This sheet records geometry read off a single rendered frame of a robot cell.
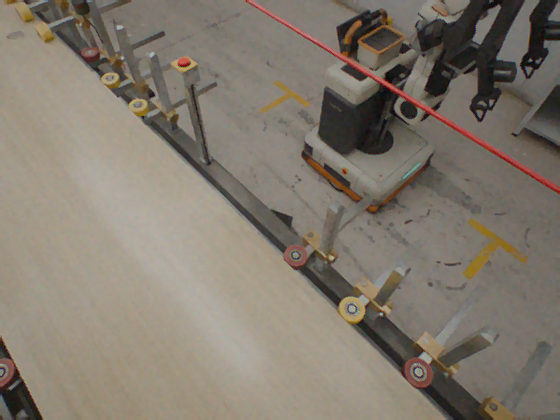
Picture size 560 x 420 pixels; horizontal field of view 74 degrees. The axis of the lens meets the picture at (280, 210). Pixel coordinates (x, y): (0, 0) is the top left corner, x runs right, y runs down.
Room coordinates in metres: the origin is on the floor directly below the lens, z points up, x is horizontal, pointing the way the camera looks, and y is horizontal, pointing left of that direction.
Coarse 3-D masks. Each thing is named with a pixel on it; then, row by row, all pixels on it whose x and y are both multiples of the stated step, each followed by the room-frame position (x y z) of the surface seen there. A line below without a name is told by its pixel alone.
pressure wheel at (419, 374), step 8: (408, 360) 0.23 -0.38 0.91; (416, 360) 0.23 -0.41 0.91; (424, 360) 0.23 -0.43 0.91; (408, 368) 0.21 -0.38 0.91; (416, 368) 0.21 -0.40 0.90; (424, 368) 0.21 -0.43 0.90; (408, 376) 0.19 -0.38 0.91; (416, 376) 0.19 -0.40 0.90; (424, 376) 0.19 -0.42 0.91; (432, 376) 0.19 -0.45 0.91; (416, 384) 0.17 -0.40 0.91; (424, 384) 0.17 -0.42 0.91
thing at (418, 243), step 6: (420, 240) 0.66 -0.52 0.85; (414, 246) 0.64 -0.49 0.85; (420, 246) 0.64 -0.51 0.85; (408, 252) 0.61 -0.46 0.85; (414, 252) 0.61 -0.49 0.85; (402, 258) 0.59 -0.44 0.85; (408, 258) 0.59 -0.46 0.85; (396, 264) 0.56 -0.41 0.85; (390, 270) 0.54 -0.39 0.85; (384, 276) 0.52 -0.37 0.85; (378, 282) 0.49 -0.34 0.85; (384, 282) 0.49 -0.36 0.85; (378, 288) 0.47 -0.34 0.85; (360, 300) 0.43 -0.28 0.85; (366, 300) 0.43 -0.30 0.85
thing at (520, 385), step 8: (544, 344) 0.31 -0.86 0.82; (536, 352) 0.29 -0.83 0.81; (544, 352) 0.29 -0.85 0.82; (528, 360) 0.27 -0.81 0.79; (536, 360) 0.26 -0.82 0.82; (544, 360) 0.26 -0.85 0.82; (528, 368) 0.24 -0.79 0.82; (536, 368) 0.24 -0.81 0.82; (520, 376) 0.21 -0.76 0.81; (528, 376) 0.21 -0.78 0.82; (512, 384) 0.19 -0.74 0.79; (520, 384) 0.19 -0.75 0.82; (528, 384) 0.19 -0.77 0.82; (512, 392) 0.17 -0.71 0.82; (520, 392) 0.17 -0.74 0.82; (504, 400) 0.15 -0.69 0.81; (512, 400) 0.15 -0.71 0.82; (512, 408) 0.12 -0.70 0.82
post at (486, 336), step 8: (488, 328) 0.26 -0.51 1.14; (472, 336) 0.26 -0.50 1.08; (480, 336) 0.25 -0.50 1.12; (488, 336) 0.24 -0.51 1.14; (496, 336) 0.24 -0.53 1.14; (456, 344) 0.27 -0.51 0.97; (464, 344) 0.25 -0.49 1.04; (472, 344) 0.24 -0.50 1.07; (480, 344) 0.24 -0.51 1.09; (488, 344) 0.23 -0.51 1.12; (448, 352) 0.25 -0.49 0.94; (456, 352) 0.24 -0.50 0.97; (464, 352) 0.24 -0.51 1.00; (472, 352) 0.23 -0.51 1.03; (440, 360) 0.24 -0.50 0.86; (448, 360) 0.24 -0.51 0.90; (456, 360) 0.23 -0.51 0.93; (432, 368) 0.24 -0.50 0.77
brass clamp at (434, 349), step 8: (424, 336) 0.31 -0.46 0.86; (416, 344) 0.29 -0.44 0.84; (424, 344) 0.29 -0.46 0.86; (432, 344) 0.29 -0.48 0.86; (440, 344) 0.29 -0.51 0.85; (432, 352) 0.27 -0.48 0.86; (440, 352) 0.27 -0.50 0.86; (432, 360) 0.25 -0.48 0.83; (440, 368) 0.23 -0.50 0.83; (448, 368) 0.22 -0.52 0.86; (456, 368) 0.22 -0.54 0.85; (448, 376) 0.21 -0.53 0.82
